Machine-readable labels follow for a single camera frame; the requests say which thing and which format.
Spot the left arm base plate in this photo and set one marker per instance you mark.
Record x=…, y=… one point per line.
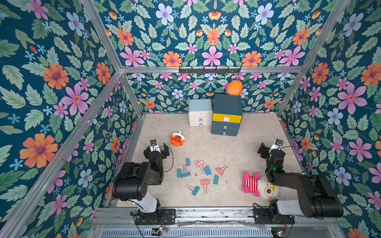
x=160, y=217

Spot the pink binder clip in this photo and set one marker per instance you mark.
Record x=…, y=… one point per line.
x=200, y=165
x=205, y=183
x=221, y=170

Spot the black hook rail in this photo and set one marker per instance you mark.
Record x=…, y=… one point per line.
x=204, y=70

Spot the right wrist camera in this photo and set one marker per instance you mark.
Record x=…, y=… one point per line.
x=277, y=145

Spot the dark teal drawer cabinet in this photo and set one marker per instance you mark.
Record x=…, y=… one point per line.
x=227, y=104

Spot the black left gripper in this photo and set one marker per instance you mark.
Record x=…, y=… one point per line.
x=163, y=152

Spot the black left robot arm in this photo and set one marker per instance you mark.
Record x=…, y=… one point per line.
x=132, y=182

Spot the orange plush ball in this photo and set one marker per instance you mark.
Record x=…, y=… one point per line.
x=235, y=88

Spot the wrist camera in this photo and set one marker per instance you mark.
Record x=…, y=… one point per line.
x=154, y=146
x=277, y=145

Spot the teal binder clip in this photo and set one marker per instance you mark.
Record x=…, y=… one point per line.
x=194, y=189
x=179, y=172
x=217, y=180

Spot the pink striped plush doll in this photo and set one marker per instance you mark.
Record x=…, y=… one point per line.
x=259, y=186

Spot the teal binder clip bottom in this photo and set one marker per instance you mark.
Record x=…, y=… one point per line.
x=194, y=189

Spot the dark teal drawer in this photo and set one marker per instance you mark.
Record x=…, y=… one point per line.
x=221, y=127

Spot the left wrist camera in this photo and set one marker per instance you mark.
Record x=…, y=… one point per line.
x=154, y=146

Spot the yellow top drawer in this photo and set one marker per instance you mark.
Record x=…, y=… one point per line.
x=227, y=118

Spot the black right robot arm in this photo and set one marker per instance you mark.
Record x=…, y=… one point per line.
x=315, y=196

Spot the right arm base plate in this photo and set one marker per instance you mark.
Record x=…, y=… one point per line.
x=263, y=216

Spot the pink binder clip bottom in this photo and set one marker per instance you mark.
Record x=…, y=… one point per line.
x=205, y=183

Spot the light blue white mini drawers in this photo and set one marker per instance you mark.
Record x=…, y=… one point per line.
x=200, y=112

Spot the orange tiger toy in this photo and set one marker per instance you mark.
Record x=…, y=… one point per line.
x=177, y=139

